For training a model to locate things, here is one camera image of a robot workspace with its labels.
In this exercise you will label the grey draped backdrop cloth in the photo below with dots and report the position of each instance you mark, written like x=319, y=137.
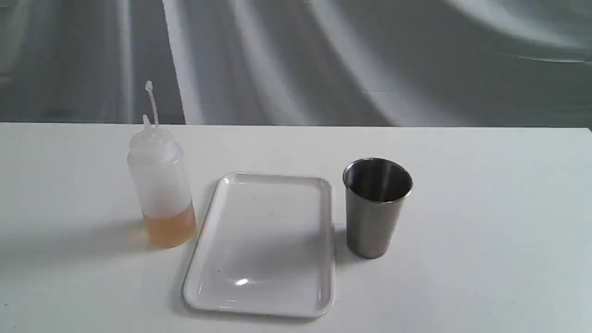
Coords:
x=457, y=63

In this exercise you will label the stainless steel cup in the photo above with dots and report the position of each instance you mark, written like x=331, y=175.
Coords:
x=376, y=189

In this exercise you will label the clear plastic squeeze bottle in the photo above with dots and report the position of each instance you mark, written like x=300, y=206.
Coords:
x=156, y=163

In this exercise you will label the white rectangular plastic tray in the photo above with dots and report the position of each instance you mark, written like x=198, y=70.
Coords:
x=267, y=247

